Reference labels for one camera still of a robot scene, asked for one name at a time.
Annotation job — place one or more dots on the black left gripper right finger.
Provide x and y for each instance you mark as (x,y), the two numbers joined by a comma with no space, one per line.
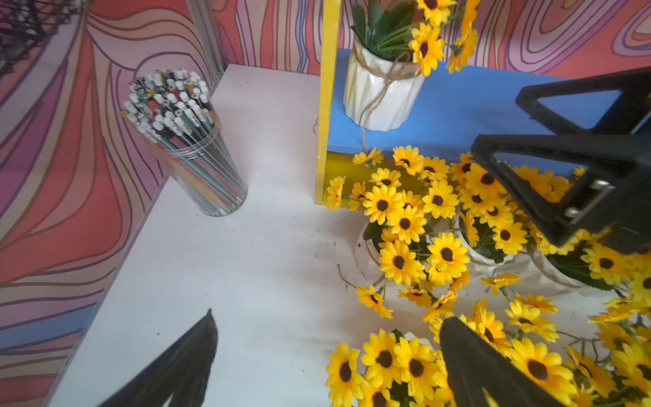
(476,371)

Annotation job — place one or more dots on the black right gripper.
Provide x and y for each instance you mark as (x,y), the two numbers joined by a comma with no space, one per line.
(568,183)

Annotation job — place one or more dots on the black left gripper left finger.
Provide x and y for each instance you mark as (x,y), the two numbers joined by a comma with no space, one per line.
(179,376)

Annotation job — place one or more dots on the shelf sunflower pot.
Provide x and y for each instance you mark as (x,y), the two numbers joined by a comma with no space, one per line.
(391,369)
(396,48)
(612,368)
(408,202)
(525,337)
(582,265)
(487,218)

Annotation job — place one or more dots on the yellow wooden shelf unit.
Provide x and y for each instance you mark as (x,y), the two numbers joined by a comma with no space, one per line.
(521,43)

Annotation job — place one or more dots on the clear cup of pencils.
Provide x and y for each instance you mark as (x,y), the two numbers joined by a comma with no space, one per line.
(173,112)

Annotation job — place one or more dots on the aluminium frame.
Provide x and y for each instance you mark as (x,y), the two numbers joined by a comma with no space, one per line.
(208,36)

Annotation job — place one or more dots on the black wire basket left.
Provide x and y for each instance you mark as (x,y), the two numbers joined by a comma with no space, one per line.
(27,24)

